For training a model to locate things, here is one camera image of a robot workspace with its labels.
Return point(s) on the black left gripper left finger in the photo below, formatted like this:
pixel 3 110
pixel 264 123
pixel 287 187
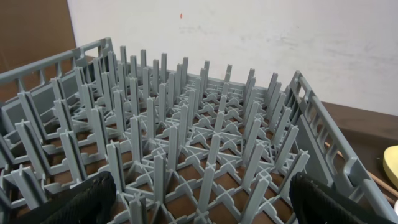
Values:
pixel 88 202

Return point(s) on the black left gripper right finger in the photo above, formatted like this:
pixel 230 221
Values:
pixel 314 202

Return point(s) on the grey dishwasher rack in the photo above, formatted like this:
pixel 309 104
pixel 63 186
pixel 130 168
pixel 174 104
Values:
pixel 181 148

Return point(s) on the wooden chopstick upper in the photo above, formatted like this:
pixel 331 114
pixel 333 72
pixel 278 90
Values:
pixel 375 178

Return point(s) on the dark brown serving tray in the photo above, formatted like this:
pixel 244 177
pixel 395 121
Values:
pixel 369 133

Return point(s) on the yellow plate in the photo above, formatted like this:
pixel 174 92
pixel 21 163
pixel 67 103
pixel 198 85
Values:
pixel 390 163

